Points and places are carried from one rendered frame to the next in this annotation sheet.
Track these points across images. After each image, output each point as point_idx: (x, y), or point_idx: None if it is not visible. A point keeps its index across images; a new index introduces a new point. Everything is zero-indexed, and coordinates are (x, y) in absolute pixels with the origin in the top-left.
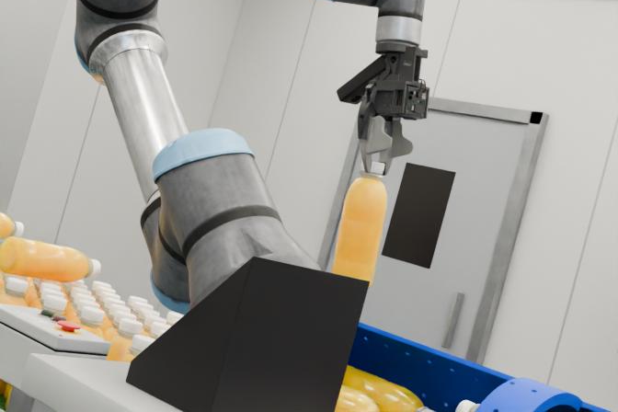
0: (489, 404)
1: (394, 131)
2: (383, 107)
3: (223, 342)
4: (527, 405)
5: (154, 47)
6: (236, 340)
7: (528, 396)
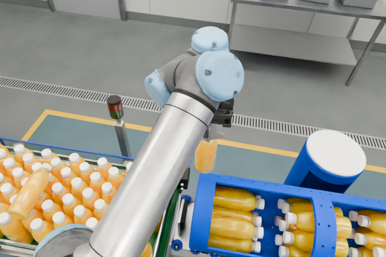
0: (319, 243)
1: None
2: (213, 120)
3: None
4: (332, 238)
5: None
6: None
7: (329, 232)
